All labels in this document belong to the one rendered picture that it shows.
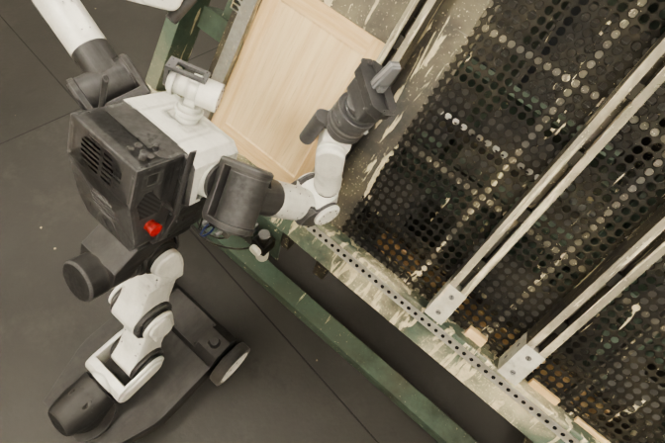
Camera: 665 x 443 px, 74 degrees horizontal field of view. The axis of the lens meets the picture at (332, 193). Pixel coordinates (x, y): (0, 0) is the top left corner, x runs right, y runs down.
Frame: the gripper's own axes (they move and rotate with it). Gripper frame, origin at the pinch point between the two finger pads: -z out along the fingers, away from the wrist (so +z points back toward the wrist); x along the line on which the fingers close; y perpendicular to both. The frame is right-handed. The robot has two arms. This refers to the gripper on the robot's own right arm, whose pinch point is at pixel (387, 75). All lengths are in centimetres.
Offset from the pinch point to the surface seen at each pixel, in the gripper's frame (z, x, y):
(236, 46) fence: 58, 54, -4
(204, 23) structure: 68, 72, -9
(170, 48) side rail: 76, 66, -20
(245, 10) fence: 48, 60, -2
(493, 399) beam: 58, -69, 52
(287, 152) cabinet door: 67, 20, 10
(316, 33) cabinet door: 38, 45, 14
